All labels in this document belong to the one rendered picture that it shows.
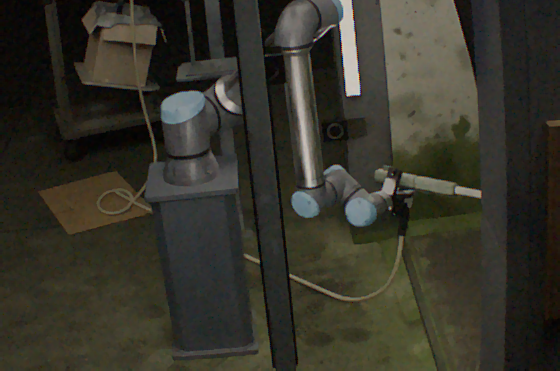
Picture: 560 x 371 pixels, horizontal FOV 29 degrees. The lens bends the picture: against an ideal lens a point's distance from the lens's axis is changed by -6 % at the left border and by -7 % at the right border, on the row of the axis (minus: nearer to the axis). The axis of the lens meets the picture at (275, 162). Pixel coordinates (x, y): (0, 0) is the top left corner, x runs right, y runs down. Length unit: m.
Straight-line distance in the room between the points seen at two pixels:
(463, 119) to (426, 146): 0.19
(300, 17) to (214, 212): 0.77
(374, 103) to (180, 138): 1.03
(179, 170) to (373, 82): 1.03
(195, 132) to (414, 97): 1.11
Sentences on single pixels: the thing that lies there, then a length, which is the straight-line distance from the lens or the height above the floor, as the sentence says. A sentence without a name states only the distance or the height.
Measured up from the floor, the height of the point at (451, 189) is 0.55.
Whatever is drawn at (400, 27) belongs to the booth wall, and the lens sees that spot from 4.38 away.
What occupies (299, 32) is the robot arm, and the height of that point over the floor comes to 1.19.
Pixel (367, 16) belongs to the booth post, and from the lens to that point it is 4.35.
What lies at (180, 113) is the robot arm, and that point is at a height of 0.89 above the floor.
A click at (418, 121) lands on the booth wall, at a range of 4.50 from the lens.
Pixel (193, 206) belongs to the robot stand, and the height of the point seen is 0.59.
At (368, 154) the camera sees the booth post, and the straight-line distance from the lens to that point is 4.52.
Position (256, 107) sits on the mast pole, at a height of 1.28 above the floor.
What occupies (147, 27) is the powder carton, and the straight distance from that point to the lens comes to 5.83.
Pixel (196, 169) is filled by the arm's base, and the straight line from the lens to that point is 3.72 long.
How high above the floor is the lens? 2.04
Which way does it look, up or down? 21 degrees down
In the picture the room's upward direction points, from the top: 6 degrees counter-clockwise
